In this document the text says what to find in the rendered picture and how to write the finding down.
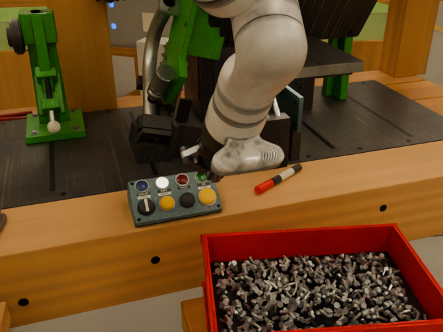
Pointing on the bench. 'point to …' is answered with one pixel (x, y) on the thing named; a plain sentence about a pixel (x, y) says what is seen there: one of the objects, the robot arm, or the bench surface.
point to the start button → (207, 195)
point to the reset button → (167, 203)
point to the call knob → (146, 206)
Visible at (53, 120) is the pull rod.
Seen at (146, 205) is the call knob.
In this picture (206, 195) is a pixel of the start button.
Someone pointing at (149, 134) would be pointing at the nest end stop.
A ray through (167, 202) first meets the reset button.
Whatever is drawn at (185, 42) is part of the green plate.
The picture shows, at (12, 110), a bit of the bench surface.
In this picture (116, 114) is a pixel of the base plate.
